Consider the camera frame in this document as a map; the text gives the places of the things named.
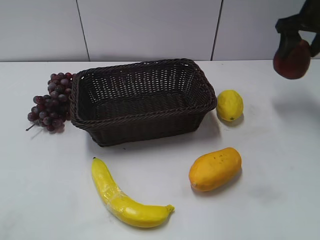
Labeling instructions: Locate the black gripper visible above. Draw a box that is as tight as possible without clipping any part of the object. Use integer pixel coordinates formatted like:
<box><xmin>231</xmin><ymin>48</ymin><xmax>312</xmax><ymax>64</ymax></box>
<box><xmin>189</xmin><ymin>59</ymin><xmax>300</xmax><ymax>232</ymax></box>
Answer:
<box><xmin>275</xmin><ymin>0</ymin><xmax>320</xmax><ymax>59</ymax></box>

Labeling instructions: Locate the red apple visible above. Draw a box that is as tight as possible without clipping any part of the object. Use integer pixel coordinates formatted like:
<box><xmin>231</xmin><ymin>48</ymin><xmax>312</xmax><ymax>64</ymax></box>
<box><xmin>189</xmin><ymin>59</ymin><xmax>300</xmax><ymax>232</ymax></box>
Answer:
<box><xmin>273</xmin><ymin>40</ymin><xmax>311</xmax><ymax>80</ymax></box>

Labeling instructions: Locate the dark brown wicker basket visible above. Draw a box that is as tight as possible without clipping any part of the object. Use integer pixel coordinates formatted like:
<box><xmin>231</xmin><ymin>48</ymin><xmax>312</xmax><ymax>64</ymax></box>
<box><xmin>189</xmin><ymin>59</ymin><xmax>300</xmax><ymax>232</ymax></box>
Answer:
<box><xmin>70</xmin><ymin>58</ymin><xmax>217</xmax><ymax>147</ymax></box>

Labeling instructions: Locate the yellow lemon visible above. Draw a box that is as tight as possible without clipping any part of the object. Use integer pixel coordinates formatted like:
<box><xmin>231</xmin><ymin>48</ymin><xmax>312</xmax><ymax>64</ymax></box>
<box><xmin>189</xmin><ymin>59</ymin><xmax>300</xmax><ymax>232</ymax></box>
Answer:
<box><xmin>216</xmin><ymin>89</ymin><xmax>244</xmax><ymax>122</ymax></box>

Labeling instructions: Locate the orange mango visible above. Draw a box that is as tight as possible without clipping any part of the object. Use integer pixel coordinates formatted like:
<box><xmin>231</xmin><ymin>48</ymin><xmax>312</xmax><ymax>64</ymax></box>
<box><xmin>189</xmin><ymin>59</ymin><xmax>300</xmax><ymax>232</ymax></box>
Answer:
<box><xmin>188</xmin><ymin>147</ymin><xmax>242</xmax><ymax>192</ymax></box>

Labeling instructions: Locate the yellow banana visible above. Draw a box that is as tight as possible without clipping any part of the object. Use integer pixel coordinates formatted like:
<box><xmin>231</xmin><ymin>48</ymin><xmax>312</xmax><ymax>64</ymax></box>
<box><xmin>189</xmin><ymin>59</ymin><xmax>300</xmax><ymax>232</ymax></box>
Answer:
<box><xmin>91</xmin><ymin>157</ymin><xmax>175</xmax><ymax>228</ymax></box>

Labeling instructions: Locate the purple grape bunch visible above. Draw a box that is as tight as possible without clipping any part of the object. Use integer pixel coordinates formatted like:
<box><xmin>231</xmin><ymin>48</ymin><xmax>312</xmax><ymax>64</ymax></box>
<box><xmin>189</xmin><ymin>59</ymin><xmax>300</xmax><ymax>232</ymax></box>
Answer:
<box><xmin>26</xmin><ymin>72</ymin><xmax>76</xmax><ymax>133</ymax></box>

